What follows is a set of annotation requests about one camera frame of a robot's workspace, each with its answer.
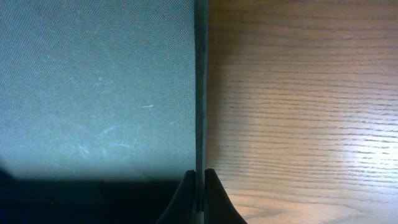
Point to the black gift box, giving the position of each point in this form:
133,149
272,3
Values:
99,107

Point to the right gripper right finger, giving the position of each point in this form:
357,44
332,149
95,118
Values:
218,208

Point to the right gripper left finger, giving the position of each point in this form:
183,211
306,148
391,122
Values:
181,208

